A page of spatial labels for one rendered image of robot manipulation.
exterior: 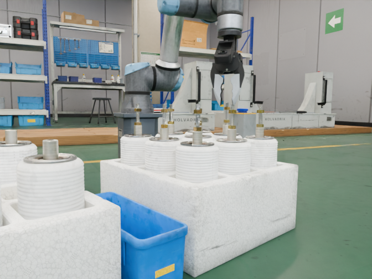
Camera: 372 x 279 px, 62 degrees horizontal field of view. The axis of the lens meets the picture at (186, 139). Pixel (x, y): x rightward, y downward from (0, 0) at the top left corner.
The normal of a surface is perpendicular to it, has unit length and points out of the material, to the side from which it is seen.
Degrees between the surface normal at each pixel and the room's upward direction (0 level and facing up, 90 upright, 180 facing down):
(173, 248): 92
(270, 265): 0
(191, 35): 88
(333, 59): 90
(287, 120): 90
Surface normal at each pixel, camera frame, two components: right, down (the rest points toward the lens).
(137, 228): -0.76, 0.03
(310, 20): -0.90, 0.04
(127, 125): -0.33, 0.10
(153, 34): 0.44, 0.10
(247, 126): 0.67, 0.09
